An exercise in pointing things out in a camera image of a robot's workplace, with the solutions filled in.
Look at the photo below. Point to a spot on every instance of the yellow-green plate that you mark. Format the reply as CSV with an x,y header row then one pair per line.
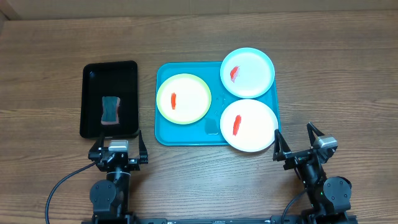
x,y
183,98

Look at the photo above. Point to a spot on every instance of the white plate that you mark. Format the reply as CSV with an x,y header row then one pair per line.
x,y
248,125

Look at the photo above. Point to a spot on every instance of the teal serving tray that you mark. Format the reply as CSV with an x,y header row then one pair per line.
x,y
206,131

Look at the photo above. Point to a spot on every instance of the black rectangular tray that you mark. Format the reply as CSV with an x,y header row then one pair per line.
x,y
109,79

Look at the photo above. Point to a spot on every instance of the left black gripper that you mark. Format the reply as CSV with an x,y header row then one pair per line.
x,y
134,165

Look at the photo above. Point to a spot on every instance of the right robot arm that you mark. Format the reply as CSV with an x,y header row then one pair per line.
x,y
329,196

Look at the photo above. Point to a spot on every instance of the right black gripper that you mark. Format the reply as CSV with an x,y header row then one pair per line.
x,y
280,147

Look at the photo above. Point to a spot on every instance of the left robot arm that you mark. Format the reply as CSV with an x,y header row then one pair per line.
x,y
110,197

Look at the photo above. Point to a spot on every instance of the light blue plate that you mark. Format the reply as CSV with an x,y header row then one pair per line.
x,y
247,72

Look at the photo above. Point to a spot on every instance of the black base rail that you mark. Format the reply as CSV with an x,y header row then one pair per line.
x,y
217,221

